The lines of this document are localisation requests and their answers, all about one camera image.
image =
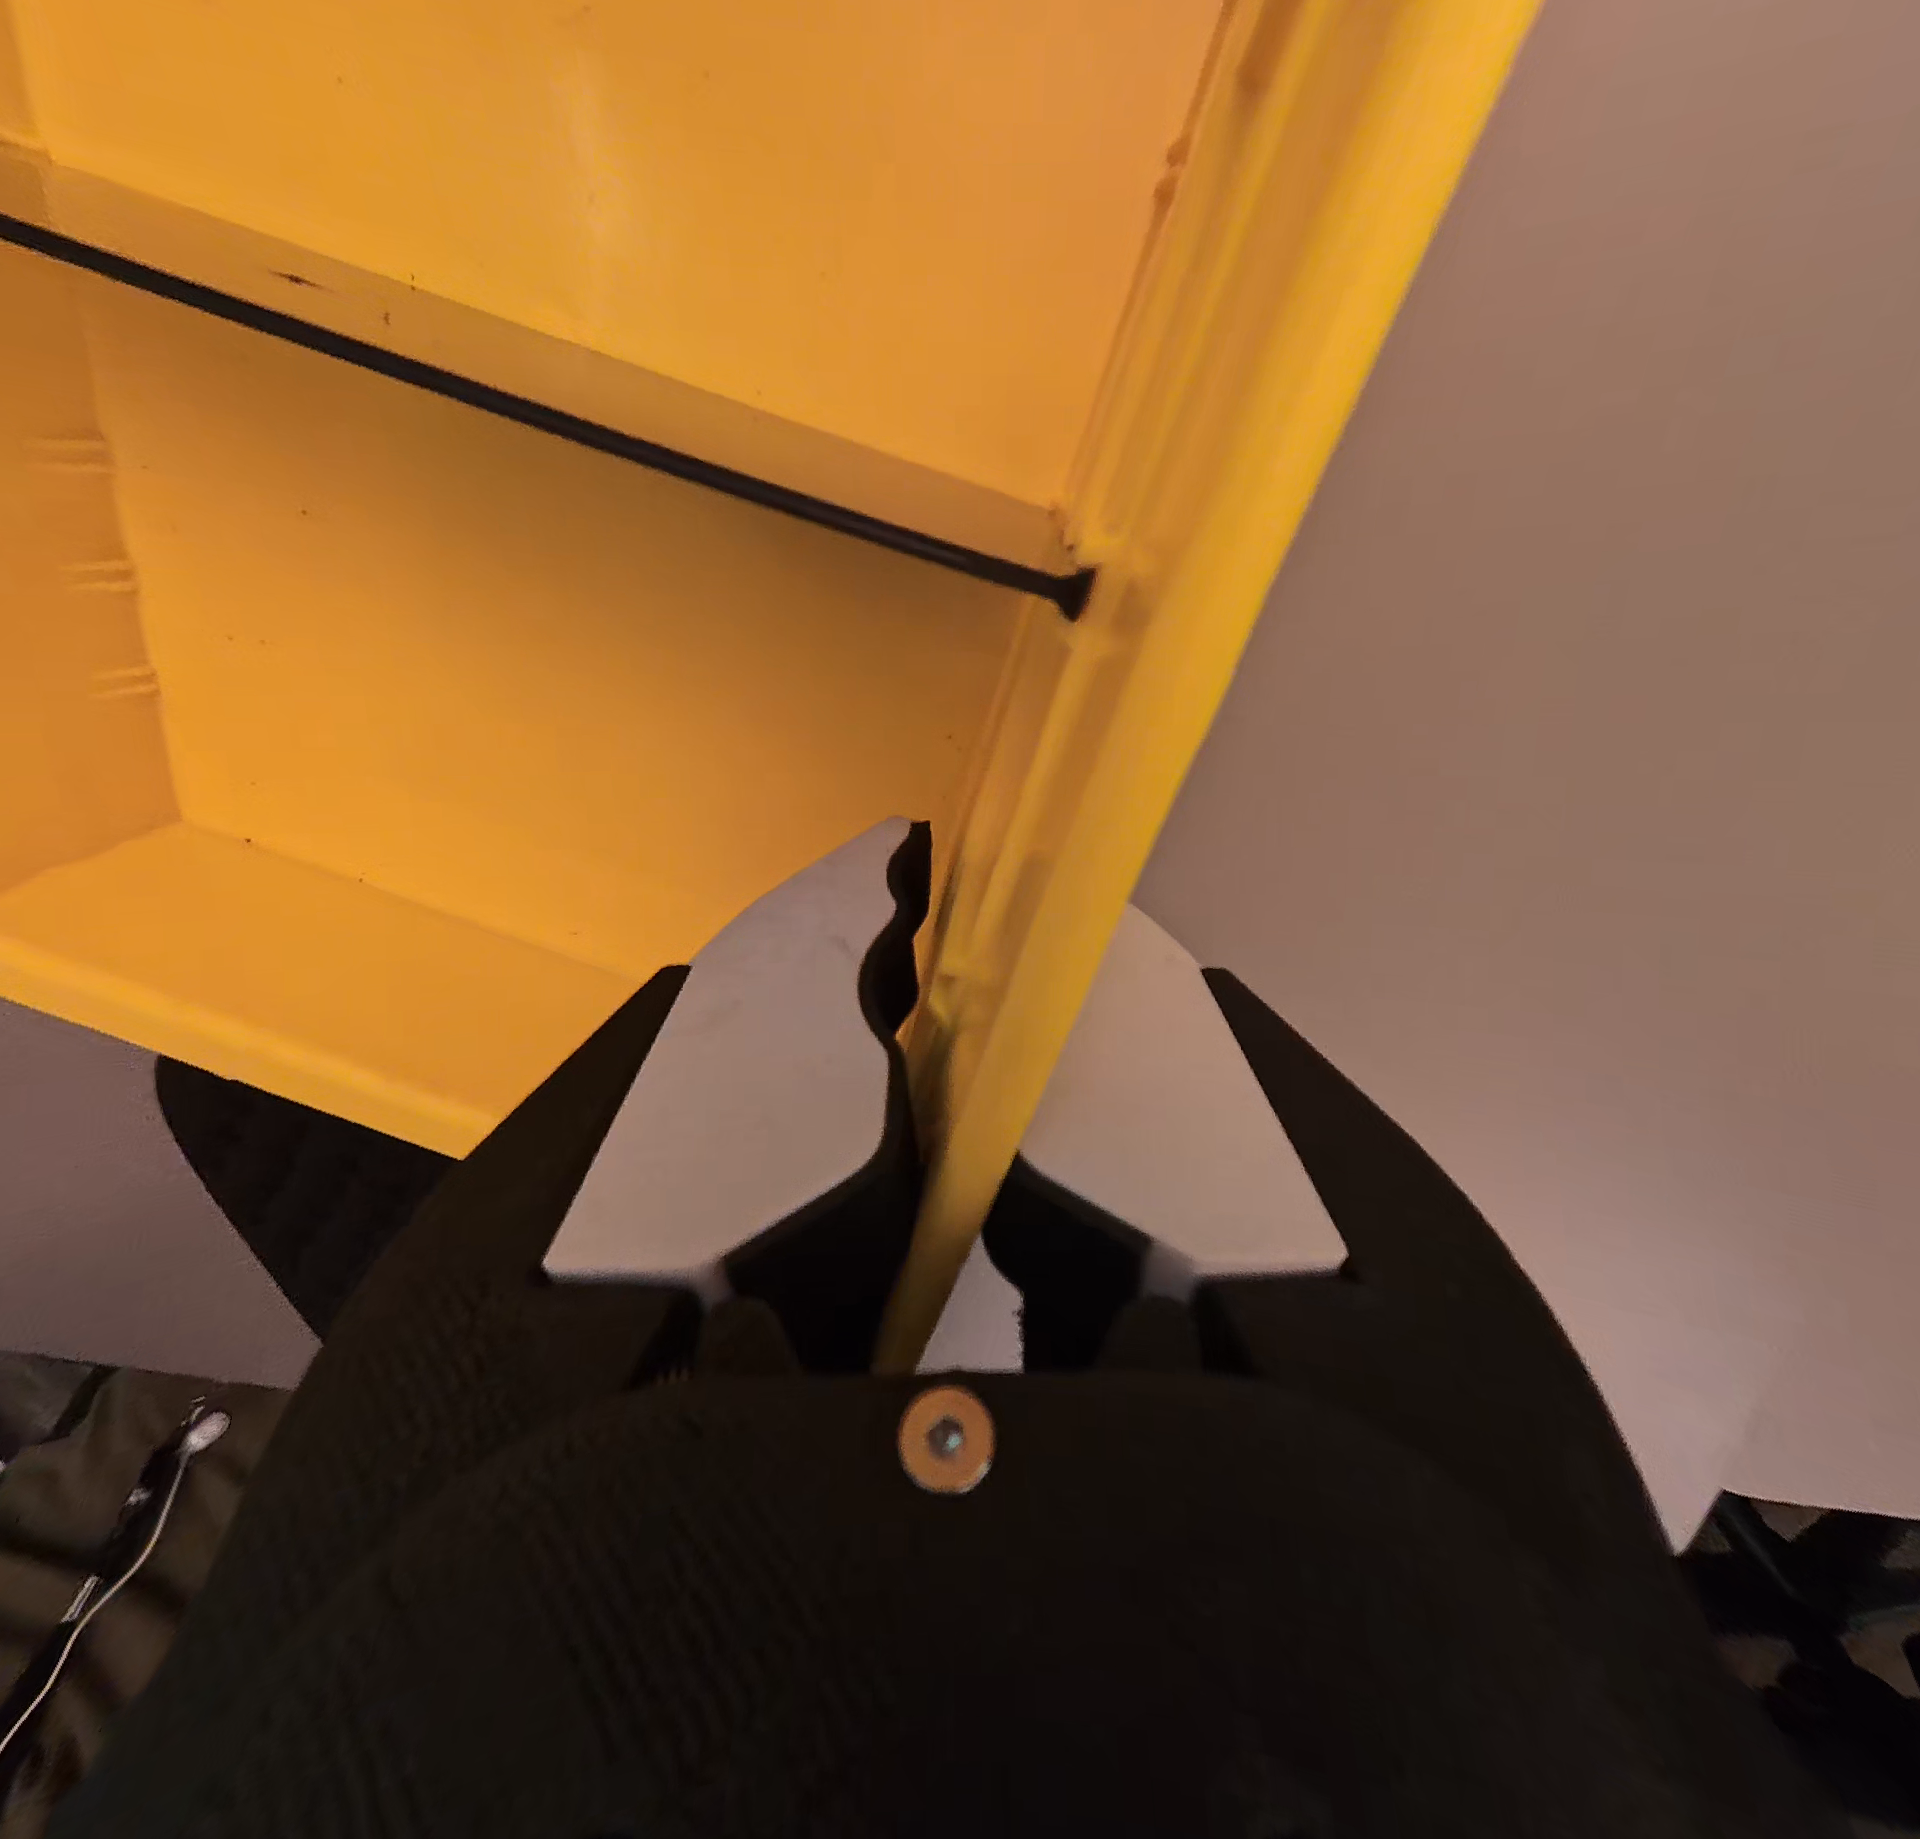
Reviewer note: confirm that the person's olive clothing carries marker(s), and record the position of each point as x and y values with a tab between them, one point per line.
61	1495

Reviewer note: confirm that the black mesh office chair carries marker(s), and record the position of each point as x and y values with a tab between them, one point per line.
300	1193

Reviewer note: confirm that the yellow plastic bin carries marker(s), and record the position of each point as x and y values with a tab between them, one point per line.
526	654

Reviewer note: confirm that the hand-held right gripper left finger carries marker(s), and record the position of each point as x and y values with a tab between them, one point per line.
736	1073

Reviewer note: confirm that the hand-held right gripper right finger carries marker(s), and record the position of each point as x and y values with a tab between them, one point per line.
1200	1118

